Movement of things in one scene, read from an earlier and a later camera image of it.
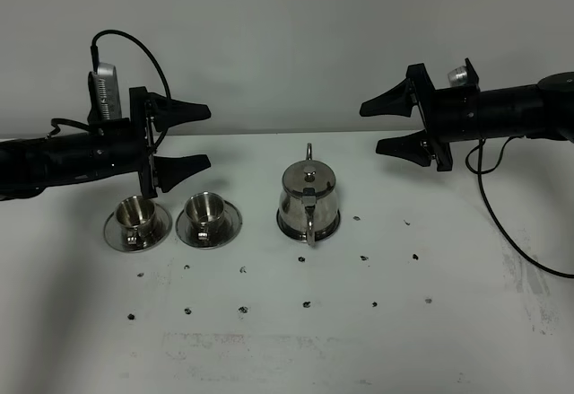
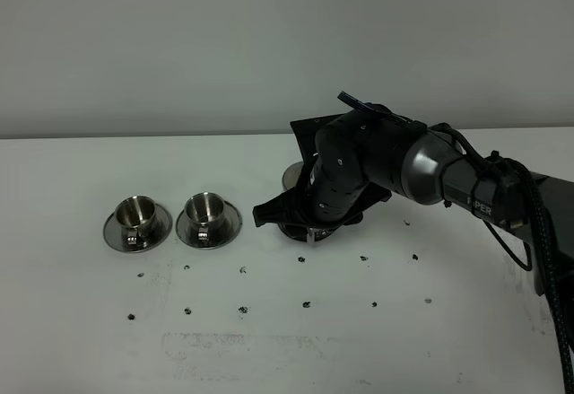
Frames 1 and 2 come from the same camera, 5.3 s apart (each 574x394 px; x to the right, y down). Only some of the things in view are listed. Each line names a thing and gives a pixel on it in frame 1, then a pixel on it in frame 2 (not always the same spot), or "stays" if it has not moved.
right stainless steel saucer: [230, 226] stays
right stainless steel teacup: [204, 212] stays
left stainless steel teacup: [135, 215] stays
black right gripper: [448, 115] to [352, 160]
